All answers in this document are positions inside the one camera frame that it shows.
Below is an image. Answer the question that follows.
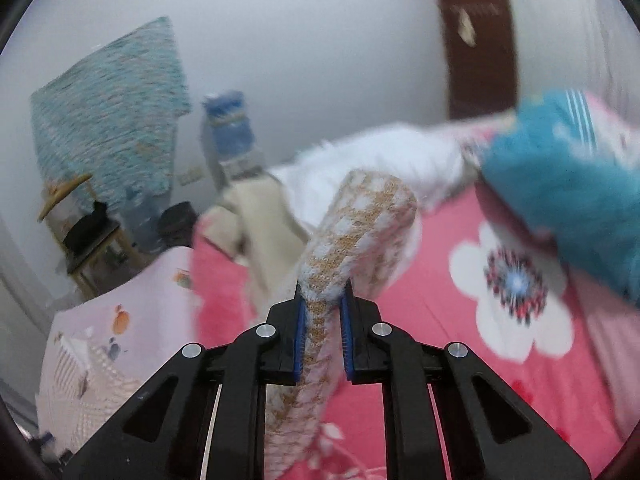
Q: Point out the wooden chair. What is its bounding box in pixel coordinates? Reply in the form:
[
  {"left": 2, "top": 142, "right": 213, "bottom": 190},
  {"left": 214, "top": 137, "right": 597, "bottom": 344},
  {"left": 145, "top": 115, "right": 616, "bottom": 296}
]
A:
[{"left": 37, "top": 174, "right": 143, "bottom": 299}]

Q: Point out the pink floral blanket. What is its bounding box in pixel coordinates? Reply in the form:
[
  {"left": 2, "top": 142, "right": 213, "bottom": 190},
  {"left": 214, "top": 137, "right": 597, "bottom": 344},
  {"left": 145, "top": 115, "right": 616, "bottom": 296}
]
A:
[{"left": 192, "top": 184, "right": 625, "bottom": 474}]

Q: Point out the beige clothes pile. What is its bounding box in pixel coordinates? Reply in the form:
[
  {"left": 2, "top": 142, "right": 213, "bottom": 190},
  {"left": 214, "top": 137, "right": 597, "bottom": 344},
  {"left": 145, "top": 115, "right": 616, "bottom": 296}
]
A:
[{"left": 193, "top": 174, "right": 308, "bottom": 318}]

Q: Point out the beige white houndstooth coat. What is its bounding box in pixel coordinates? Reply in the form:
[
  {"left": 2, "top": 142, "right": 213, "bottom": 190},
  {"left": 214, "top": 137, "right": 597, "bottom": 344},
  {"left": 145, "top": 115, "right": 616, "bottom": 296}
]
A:
[{"left": 262, "top": 169, "right": 418, "bottom": 479}]

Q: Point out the dark brown door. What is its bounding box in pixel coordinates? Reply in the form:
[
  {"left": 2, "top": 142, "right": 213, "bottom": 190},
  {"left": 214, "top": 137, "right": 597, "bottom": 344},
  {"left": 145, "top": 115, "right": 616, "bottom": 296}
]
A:
[{"left": 437, "top": 0, "right": 518, "bottom": 119}]

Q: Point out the turquoise floral wall cloth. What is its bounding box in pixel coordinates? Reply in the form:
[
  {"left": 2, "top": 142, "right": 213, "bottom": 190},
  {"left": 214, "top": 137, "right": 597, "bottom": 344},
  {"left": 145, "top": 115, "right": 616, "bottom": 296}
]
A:
[{"left": 30, "top": 16, "right": 191, "bottom": 210}]

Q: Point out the white water dispenser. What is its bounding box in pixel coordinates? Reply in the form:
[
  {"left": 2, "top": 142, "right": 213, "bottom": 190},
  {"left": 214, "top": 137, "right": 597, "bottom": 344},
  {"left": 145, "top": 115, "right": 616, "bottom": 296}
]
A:
[{"left": 200, "top": 117, "right": 266, "bottom": 193}]

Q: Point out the lilac bed sheet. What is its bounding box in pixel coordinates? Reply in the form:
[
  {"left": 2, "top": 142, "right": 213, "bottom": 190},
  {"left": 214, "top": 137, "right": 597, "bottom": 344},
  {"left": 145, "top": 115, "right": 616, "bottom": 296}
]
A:
[{"left": 36, "top": 247, "right": 198, "bottom": 452}]

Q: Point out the teal blue garment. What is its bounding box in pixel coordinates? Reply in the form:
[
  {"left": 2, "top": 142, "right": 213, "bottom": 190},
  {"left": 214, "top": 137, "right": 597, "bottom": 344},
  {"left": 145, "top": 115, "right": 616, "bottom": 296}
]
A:
[{"left": 480, "top": 89, "right": 639, "bottom": 304}]

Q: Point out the black garment on chair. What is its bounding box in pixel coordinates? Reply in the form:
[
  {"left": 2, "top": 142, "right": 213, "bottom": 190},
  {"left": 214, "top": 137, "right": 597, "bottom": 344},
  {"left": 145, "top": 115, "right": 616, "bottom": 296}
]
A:
[{"left": 63, "top": 200, "right": 119, "bottom": 257}]

